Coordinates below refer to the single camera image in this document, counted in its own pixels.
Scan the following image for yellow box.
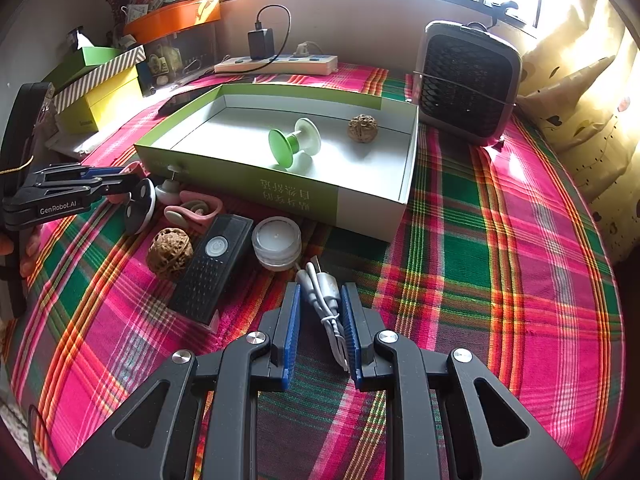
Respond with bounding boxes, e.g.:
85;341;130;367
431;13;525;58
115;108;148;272
55;67;146;134

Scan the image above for yellow green striped boxes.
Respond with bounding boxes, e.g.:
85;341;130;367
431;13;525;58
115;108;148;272
52;44;147;113

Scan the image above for black charger adapter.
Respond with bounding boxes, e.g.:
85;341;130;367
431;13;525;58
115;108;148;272
247;28;275;60

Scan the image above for black window hook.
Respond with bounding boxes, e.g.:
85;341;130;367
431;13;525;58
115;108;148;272
487;0;521;27

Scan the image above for white plastic bag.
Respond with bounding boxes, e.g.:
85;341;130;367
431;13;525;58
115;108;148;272
46;127;117;162

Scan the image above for pink ear-hook earphone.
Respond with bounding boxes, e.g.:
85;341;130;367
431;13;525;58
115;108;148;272
107;161;148;206
164;191;224;234

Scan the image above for white candle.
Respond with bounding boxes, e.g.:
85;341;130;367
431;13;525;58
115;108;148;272
251;216;303;272

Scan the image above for black smartphone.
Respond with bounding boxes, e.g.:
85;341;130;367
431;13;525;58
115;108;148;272
157;87;213;116

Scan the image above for white usb cable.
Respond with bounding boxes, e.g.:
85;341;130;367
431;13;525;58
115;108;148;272
295;256;351;373

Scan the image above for clear plastic container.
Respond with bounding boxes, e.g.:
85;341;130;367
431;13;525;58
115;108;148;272
136;27;219;97

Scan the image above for green and white spool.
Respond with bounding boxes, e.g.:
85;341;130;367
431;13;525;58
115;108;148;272
268;117;322;171

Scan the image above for green and white cardboard box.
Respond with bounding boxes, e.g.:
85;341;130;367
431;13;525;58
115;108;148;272
134;82;420;243

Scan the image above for white tissue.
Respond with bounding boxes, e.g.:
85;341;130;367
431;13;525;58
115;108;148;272
67;27;97;52

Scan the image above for black round mount white ball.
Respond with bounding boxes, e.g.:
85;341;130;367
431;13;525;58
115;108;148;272
122;165;187;236

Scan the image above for black rectangular speaker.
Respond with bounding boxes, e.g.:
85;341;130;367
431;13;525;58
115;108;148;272
167;213;255;326

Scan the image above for person's left hand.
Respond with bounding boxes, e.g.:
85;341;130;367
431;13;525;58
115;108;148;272
0;227;43;279

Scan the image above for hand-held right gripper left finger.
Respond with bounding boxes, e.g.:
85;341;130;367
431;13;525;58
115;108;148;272
57;282;302;480

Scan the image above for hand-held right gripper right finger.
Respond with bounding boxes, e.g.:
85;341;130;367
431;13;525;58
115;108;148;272
340;282;583;480

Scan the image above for grey desktop fan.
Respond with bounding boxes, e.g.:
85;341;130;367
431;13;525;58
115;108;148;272
414;20;523;148

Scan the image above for white power strip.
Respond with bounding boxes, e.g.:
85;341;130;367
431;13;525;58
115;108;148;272
214;52;339;76

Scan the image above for black charger cable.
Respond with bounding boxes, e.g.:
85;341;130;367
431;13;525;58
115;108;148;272
255;4;292;63

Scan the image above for brown walnut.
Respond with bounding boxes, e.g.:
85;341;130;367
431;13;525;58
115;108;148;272
347;114;382;144
146;227;194;277

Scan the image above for plaid cloth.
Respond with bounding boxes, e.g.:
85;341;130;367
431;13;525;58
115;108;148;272
0;62;627;480

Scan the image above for yellow patterned curtain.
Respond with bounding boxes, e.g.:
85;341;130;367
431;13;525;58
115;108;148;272
515;0;640;263

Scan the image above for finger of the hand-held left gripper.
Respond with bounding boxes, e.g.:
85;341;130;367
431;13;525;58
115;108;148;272
30;162;146;195
2;182;138;232

